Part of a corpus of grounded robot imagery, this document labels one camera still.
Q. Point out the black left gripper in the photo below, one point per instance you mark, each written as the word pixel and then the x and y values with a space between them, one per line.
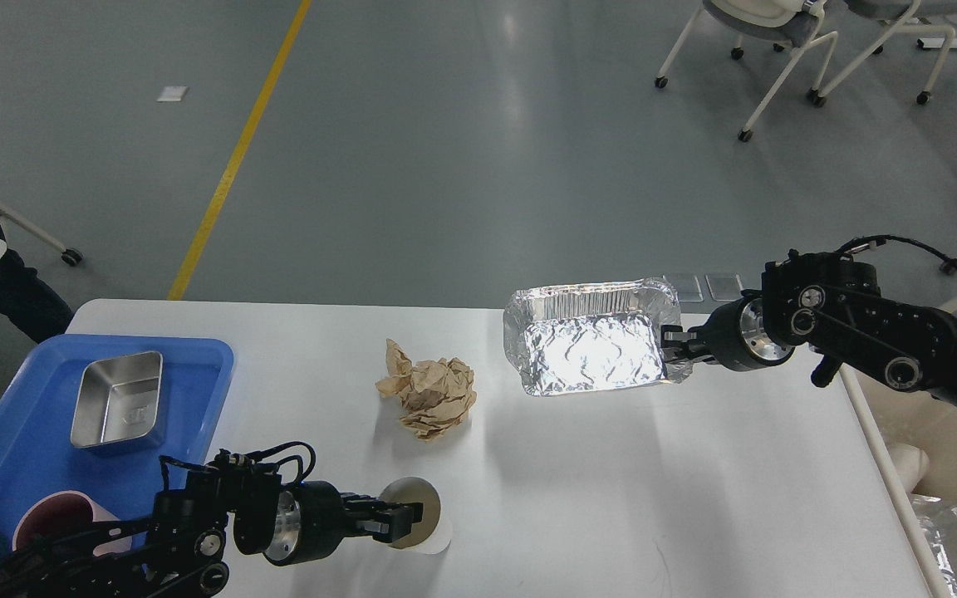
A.
pixel 312 520

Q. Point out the crumpled brown paper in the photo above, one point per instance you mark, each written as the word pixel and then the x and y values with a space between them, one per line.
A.
pixel 434 395

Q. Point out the white chair right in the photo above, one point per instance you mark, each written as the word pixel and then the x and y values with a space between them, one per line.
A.
pixel 897 19

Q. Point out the stainless steel rectangular tin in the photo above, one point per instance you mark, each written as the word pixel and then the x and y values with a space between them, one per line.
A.
pixel 120 406

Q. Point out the white paper cup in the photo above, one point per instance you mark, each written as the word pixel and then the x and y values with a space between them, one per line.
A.
pixel 434 532

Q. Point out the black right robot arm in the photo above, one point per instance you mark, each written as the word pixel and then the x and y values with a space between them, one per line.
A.
pixel 833 303

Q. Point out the aluminium foil tray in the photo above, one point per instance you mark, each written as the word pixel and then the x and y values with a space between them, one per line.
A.
pixel 602 336

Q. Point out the person in dark jeans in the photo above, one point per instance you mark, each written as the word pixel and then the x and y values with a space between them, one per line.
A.
pixel 28 302

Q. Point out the white plastic bin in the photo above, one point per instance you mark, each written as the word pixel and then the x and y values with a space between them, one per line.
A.
pixel 914 419

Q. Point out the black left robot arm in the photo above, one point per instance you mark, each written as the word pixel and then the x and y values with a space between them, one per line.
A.
pixel 263 502

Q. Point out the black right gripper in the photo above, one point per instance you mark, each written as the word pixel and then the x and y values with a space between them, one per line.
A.
pixel 736 336

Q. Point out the pink plastic mug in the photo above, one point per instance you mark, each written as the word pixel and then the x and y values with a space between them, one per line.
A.
pixel 56 514

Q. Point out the blue plastic tray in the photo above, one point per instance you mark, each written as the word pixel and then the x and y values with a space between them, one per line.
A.
pixel 36 457

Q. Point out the foil tray inside bin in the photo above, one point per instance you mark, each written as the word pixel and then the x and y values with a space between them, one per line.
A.
pixel 938 519

